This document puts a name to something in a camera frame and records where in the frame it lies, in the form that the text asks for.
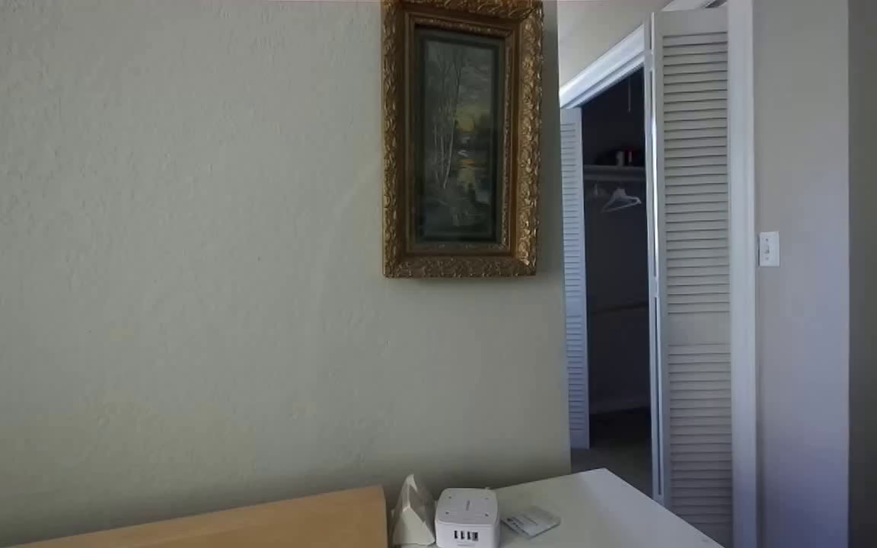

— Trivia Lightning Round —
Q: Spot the gold ornate picture frame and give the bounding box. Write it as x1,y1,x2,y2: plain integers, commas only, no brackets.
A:
378,0,549,281

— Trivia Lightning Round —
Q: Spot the narrow white louvered door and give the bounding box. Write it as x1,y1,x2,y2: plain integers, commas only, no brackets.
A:
557,102,594,458

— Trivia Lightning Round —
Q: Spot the clothes hanger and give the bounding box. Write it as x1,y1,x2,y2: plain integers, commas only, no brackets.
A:
600,184,646,216

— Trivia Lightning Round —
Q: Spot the white crumpled tissue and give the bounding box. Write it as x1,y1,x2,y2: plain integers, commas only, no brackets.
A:
386,472,438,548

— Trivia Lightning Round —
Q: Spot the white box with barcode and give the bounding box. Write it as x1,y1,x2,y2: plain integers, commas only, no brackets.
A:
433,483,504,548

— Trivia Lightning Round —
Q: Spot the white louvered closet door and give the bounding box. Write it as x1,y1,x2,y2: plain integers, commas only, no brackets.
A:
646,6,761,548

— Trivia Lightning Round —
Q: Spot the small white remote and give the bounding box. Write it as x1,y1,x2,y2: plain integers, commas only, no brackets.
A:
501,502,564,539

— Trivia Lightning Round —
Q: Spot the white closet door trim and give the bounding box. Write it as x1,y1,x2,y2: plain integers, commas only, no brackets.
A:
557,23,658,112

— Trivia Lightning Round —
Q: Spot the light wooden board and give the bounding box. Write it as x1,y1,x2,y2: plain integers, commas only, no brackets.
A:
9,483,393,548

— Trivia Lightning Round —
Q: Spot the white light switch plate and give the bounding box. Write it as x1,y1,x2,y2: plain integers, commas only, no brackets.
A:
759,228,782,270

